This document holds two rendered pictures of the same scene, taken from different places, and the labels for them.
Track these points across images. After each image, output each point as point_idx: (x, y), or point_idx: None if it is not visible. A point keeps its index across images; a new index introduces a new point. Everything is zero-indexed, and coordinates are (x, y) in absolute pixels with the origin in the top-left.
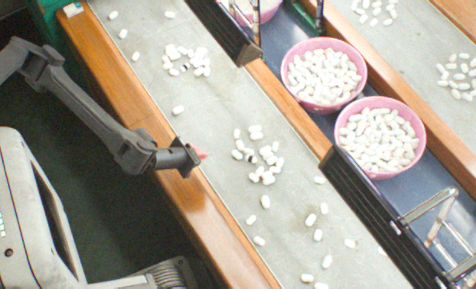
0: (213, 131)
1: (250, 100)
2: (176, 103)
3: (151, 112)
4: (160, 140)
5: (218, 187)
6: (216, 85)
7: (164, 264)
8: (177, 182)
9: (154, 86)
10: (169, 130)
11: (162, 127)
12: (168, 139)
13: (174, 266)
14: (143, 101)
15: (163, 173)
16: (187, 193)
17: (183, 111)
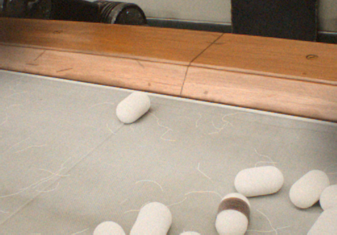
0: (0, 124)
1: None
2: (160, 129)
3: (200, 62)
4: (123, 44)
5: None
6: (46, 230)
7: None
8: (40, 28)
9: (282, 135)
10: (121, 72)
11: (138, 57)
12: (103, 51)
13: None
14: (249, 68)
15: (76, 24)
16: (13, 28)
17: (121, 123)
